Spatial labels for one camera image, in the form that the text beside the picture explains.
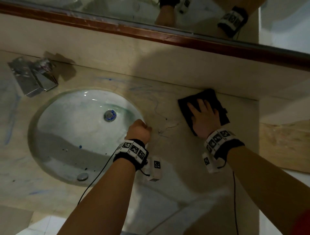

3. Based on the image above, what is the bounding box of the person's left hand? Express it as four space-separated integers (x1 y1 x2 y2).
124 118 152 145

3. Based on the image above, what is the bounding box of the person's right hand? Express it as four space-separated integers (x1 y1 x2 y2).
187 98 221 140

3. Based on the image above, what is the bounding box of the black cloth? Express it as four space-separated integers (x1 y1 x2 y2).
178 88 231 137

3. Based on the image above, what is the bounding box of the person's right forearm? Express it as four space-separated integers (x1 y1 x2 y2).
226 145 310 235

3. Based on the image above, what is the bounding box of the person's left forearm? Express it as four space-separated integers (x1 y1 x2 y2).
57 158 136 235

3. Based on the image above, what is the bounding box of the chrome sink drain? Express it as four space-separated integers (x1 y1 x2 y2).
103 109 117 123

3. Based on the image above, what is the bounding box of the white oval sink basin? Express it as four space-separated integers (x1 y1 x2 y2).
27 89 145 187

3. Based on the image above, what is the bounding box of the black wristband with white markers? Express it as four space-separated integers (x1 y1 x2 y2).
204 128 245 163
113 138 150 172

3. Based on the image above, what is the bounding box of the beige stone tub ledge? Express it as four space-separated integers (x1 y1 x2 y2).
259 120 310 174

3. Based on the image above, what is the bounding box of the wood framed mirror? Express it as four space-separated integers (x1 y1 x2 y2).
0 0 310 72

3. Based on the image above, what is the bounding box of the chrome faucet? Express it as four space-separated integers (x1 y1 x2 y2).
7 57 58 98

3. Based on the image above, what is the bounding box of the red shirt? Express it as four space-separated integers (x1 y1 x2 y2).
289 209 310 235

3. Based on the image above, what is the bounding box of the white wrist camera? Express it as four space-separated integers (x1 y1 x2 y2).
146 156 162 182
202 152 224 174

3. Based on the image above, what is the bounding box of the black cable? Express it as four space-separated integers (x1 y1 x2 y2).
77 148 119 206
232 170 240 235

